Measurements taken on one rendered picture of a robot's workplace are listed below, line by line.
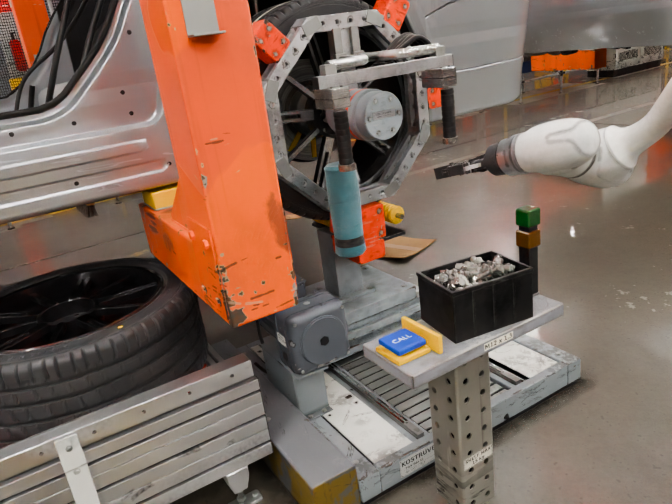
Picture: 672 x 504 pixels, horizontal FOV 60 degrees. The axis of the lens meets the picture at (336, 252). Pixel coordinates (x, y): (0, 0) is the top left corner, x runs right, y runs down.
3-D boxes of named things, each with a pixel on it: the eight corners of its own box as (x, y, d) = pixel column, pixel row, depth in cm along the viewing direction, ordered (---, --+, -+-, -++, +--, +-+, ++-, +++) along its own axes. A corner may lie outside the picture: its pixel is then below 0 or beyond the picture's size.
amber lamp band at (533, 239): (527, 241, 134) (527, 225, 132) (541, 245, 130) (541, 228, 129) (515, 246, 132) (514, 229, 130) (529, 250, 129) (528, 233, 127)
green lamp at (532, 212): (527, 220, 132) (526, 203, 131) (541, 224, 129) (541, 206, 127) (514, 225, 130) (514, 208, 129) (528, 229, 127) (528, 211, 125)
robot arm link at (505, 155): (509, 136, 125) (488, 142, 130) (519, 177, 126) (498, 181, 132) (535, 128, 130) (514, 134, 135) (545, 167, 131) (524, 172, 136)
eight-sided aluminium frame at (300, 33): (421, 181, 194) (407, 5, 175) (435, 184, 189) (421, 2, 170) (276, 224, 169) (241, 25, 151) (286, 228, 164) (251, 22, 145)
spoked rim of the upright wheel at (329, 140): (388, 86, 208) (278, -6, 180) (430, 85, 189) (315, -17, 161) (323, 210, 207) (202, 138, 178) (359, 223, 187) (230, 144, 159)
